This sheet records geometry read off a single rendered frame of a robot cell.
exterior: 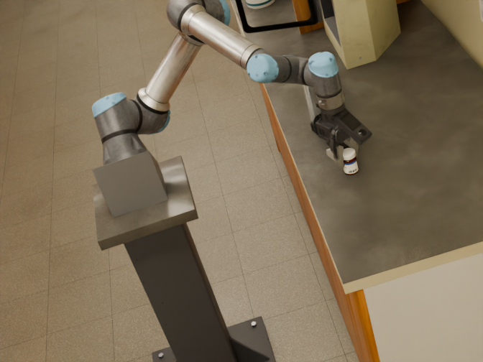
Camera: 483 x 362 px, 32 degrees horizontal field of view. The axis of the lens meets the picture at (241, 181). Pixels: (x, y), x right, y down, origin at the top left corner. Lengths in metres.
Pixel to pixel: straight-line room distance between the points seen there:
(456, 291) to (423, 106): 0.71
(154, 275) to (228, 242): 1.14
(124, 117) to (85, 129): 2.52
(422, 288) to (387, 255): 0.13
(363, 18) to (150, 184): 0.96
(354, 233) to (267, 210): 1.71
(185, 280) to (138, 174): 0.45
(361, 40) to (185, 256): 0.99
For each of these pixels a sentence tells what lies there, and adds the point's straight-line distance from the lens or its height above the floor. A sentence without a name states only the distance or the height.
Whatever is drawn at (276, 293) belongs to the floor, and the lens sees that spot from 3.60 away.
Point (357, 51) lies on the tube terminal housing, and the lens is 3.05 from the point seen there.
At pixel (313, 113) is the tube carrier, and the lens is 2.72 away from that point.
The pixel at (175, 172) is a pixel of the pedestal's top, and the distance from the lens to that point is 2.80.
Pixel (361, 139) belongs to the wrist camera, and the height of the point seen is 1.13.
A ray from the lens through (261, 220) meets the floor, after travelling 3.98.
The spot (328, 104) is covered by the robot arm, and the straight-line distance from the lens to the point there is 2.35.
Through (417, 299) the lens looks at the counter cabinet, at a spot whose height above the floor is 0.80.
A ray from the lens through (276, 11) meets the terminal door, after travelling 3.32.
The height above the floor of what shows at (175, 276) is 0.65.
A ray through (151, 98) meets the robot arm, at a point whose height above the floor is 1.19.
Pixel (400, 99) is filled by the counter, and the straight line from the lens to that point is 2.85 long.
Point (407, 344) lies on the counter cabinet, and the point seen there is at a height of 0.64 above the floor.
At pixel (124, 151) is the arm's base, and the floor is 1.14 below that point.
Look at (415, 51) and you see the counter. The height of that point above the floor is 0.94.
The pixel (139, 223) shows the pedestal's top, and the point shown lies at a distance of 2.64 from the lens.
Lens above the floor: 2.49
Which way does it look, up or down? 36 degrees down
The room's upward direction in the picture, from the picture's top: 18 degrees counter-clockwise
